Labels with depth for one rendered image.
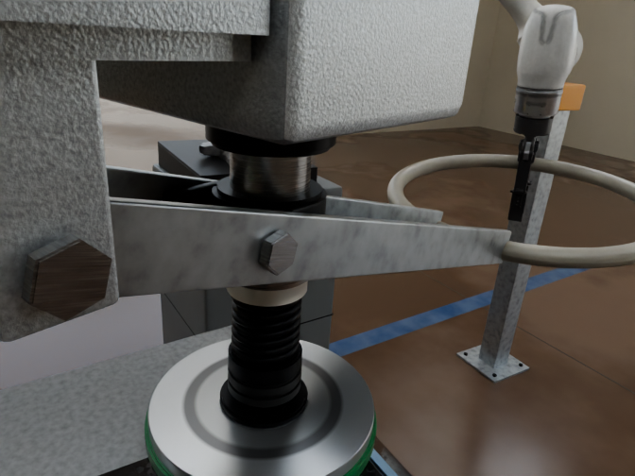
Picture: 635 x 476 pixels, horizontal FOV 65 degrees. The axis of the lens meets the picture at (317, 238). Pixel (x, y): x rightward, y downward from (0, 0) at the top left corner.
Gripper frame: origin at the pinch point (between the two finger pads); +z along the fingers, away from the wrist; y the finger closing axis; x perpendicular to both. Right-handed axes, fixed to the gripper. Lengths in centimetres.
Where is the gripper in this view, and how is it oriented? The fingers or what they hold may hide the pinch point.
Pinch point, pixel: (518, 203)
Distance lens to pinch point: 124.4
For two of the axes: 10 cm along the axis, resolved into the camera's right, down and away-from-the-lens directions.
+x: 9.1, 1.8, -3.8
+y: -4.2, 3.9, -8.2
